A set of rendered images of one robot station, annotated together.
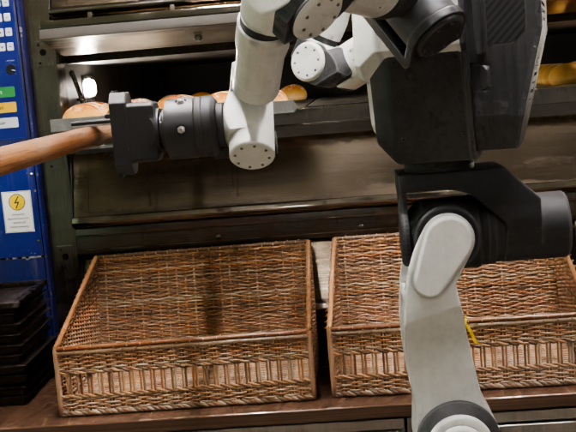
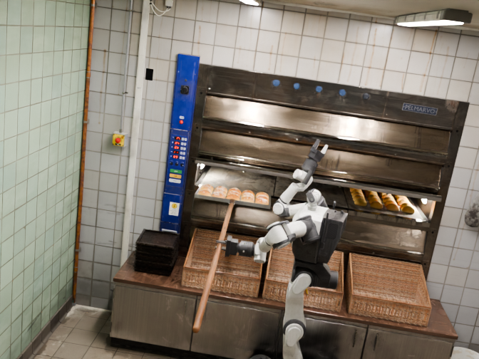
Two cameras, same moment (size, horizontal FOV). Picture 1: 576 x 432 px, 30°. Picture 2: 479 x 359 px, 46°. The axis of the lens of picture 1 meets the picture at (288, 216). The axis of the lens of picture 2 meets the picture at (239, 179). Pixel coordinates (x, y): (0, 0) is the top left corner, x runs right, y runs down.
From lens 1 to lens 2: 189 cm
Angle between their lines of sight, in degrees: 8
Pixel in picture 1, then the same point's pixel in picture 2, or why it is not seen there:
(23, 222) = (174, 212)
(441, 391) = (292, 315)
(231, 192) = (243, 218)
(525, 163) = not seen: hidden behind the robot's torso
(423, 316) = (292, 298)
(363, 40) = not seen: hidden behind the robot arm
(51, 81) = (193, 170)
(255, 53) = (266, 246)
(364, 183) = not seen: hidden behind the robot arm
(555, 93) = (353, 213)
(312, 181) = (270, 221)
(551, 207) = (333, 277)
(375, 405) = (274, 305)
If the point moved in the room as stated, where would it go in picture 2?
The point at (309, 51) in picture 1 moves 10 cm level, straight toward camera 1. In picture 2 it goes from (279, 206) to (279, 211)
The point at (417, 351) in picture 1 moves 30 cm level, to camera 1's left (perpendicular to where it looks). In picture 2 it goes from (289, 305) to (241, 298)
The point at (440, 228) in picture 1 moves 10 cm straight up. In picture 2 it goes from (302, 278) to (305, 263)
